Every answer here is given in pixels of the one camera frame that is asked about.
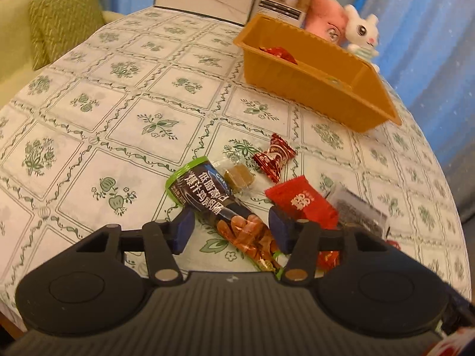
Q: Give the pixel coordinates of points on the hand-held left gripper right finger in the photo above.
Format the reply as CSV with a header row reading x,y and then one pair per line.
x,y
278,230

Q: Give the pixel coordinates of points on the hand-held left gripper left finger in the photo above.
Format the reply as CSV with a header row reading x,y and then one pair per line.
x,y
183,230

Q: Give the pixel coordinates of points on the red snack packet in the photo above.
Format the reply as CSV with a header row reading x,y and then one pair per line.
x,y
300,200

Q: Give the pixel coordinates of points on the black green sausage snack packet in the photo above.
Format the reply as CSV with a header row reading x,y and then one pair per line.
x,y
207,193

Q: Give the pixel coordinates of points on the clear packet with black filling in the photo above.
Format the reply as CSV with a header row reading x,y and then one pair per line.
x,y
356,211

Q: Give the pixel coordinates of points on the orange plastic tray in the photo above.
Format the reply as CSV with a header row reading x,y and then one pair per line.
x,y
334,92

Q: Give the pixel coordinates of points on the orange red foil candy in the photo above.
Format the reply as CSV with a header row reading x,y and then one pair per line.
x,y
328,259

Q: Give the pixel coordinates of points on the brown candy in clear wrapper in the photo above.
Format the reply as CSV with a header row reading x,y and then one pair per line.
x,y
239,178

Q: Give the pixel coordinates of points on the dark red patterned candy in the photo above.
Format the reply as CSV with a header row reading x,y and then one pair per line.
x,y
272,157

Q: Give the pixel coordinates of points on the glossy red wrapped candy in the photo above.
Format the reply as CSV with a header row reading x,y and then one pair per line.
x,y
278,52

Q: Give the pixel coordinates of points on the white bunny plush toy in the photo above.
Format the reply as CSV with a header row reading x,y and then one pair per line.
x,y
362,29

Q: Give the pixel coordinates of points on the pink star plush toy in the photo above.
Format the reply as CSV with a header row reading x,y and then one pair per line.
x,y
323,15

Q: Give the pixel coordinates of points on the green zigzag cushion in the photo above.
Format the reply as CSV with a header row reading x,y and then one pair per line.
x,y
63,22

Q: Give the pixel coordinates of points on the green sofa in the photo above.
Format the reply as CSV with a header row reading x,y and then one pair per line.
x,y
15,15

